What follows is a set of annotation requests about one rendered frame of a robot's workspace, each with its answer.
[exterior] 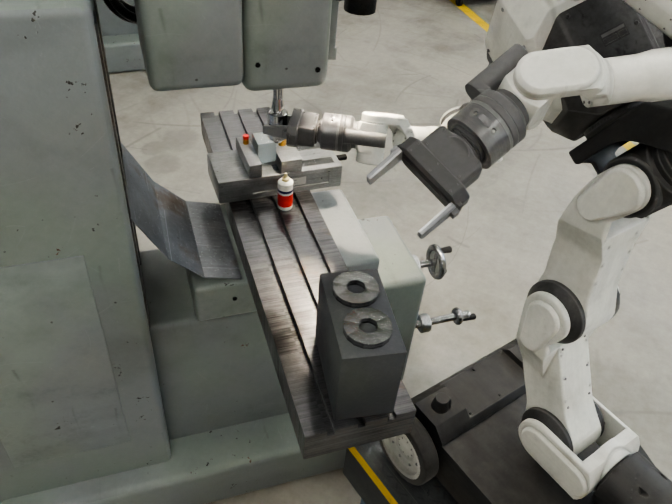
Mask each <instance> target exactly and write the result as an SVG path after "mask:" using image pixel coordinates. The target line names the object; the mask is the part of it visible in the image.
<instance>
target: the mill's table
mask: <svg viewBox="0 0 672 504"><path fill-rule="evenodd" d="M269 109H270V107H262V108H256V112H253V110H252V109H251V108H250V109H239V110H238V113H237V114H234V112H233V110H228V111H219V115H215V114H214V112H205V113H200V117H201V130H202V136H203V140H204V143H205V146H206V149H207V152H208V153H213V152H221V151H229V150H237V149H236V137H241V136H243V135H244V134H248V135H249V139H250V141H251V143H252V133H258V132H263V125H268V122H267V116H268V110H269ZM223 204H224V207H225V210H226V213H227V216H228V220H229V223H230V226H231V229H232V232H233V236H234V239H235V242H236V245H237V248H238V252H239V255H240V258H241V261H242V265H243V268H244V271H245V274H246V277H247V281H248V284H249V287H250V290H251V293H252V297H253V300H254V303H255V306H256V309H257V313H258V316H259V319H260V322H261V325H262V329H263V332H264V335H265V338H266V341H267V345H268V348H269V351H270V354H271V357H272V361H273V364H274V367H275V370H276V373H277V377H278V380H279V383H280V386H281V390H282V393H283V396H284V399H285V402H286V406H287V409H288V412H289V415H290V418H291V422H292V425H293V428H294V431H295V434H296V438H297V441H298V444H299V447H300V450H301V454H302V457H303V459H308V458H312V457H316V456H320V455H324V454H328V453H332V452H335V451H339V450H343V449H347V448H351V447H355V446H359V445H363V444H367V443H371V442H375V441H379V440H383V439H387V438H391V437H395V436H399V435H403V434H406V433H410V432H411V428H412V425H413V421H414V417H415V414H416V408H415V406H414V404H413V402H412V400H411V398H410V396H409V394H408V391H407V389H406V387H405V385H404V383H403V381H402V379H401V380H400V385H399V389H398V393H397V398H396V402H395V406H394V410H393V412H392V413H387V414H379V415H371V416H364V417H356V418H348V419H340V420H334V418H333V414H332V409H331V405H330V400H329V396H328V391H327V387H326V382H325V378H324V373H323V369H322V365H321V360H320V356H319V351H318V347H317V342H316V338H315V328H316V315H317V303H318V291H319V278H320V274H321V273H332V272H344V271H349V270H348V268H347V266H346V264H345V262H344V260H343V258H342V256H341V254H340V252H339V249H338V247H337V245H336V243H335V241H334V239H333V237H332V235H331V233H330V231H329V229H328V227H327V225H326V223H325V221H324V219H323V217H322V214H321V212H320V210H319V208H318V206H317V204H316V202H315V200H314V198H313V196H312V194H311V192H310V190H307V191H301V192H294V193H293V204H292V208H291V209H290V210H287V211H283V210H280V209H279V208H278V195H275V196H268V197H262V198H255V199H249V200H242V201H236V202H229V203H223Z"/></svg>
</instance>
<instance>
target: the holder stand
mask: <svg viewBox="0 0 672 504"><path fill-rule="evenodd" d="M315 338H316V342H317V347H318V351H319V356H320V360H321V365H322V369H323V373H324V378H325V382H326V387H327V391H328V396H329V400H330V405H331V409H332V414H333V418H334V420H340V419H348V418H356V417H364V416H371V415H379V414H387V413H392V412H393V410H394V406H395V402H396V398H397V393H398V389H399V385H400V380H401V376H402V372H403V367H404V363H405V359H406V355H407V351H406V348H405V345H404V342H403V339H402V337H401V334H400V331H399V328H398V325H397V322H396V320H395V317H394V314H393V311H392V308H391V306H390V303H389V300H388V297H387V294H386V292H385V289H384V286H383V283H382V280H381V278H380V275H379V272H378V270H377V269H369V270H356V271H344V272H332V273H321V274H320V278H319V291H318V303H317V315H316V328H315Z"/></svg>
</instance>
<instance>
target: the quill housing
mask: <svg viewBox="0 0 672 504"><path fill-rule="evenodd" d="M331 10H332V0H242V27H243V70H244V77H243V80H242V84H243V85H244V87H245V88H247V89H248V90H250V91H262V90H274V89H287V88H299V87H311V86H318V85H321V84H322V83H323V82H324V81H325V79H326V76H327V66H328V52H329V38H330V24H331Z"/></svg>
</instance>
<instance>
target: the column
mask: <svg viewBox="0 0 672 504"><path fill-rule="evenodd" d="M122 157H123V154H122V147H121V140H120V135H119V129H118V123H117V117H116V112H115V106H114V100H113V94H112V89H111V83H110V77H109V71H108V66H107V60H106V54H105V48H104V43H103V37H102V31H101V25H100V20H99V14H98V8H97V2H96V0H0V503H1V502H2V501H4V500H7V499H11V498H16V497H20V496H24V495H28V494H32V493H36V492H41V491H45V490H49V489H53V488H57V487H62V486H66V485H70V484H74V483H78V482H82V481H87V480H91V479H95V478H99V477H103V476H108V475H112V474H116V473H120V472H124V471H128V470H133V469H137V468H141V467H145V466H149V465H154V464H158V463H162V462H166V461H168V460H169V459H170V458H171V449H170V442H169V436H168V430H167V425H166V419H165V414H164V408H163V403H162V397H161V392H160V386H159V380H158V375H157V369H156V364H155V358H154V353H153V347H152V342H151V336H150V330H149V328H150V327H151V326H150V319H149V312H148V306H147V301H146V295H145V289H144V284H143V278H142V272H141V267H140V265H142V263H141V256H140V250H139V244H138V238H137V232H136V227H135V224H134V222H133V221H132V220H131V219H130V216H131V213H130V206H129V199H128V193H127V187H126V182H125V175H124V167H123V160H122Z"/></svg>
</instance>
